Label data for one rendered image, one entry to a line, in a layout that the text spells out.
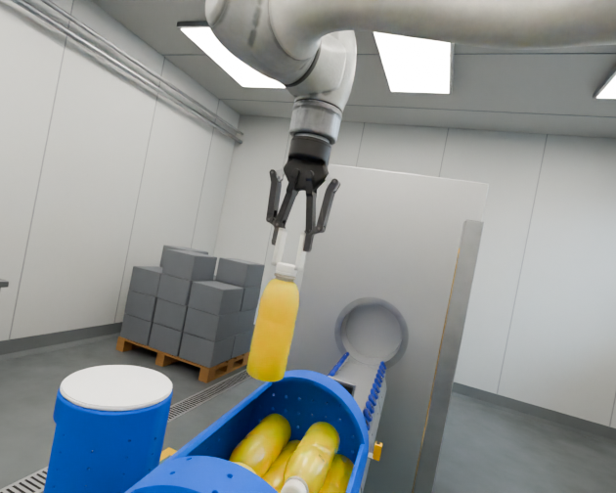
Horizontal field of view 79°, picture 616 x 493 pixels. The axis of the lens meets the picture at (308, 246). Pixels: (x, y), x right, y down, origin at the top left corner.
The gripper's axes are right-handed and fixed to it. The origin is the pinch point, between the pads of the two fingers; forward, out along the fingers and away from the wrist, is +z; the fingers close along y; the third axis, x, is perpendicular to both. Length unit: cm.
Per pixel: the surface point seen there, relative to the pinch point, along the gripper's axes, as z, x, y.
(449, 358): 28, -73, -39
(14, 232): 39, -177, 315
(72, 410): 48, -7, 49
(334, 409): 32.6, -16.5, -11.5
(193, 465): 26.4, 25.1, -1.8
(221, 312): 82, -266, 149
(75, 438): 55, -7, 46
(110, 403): 46, -11, 42
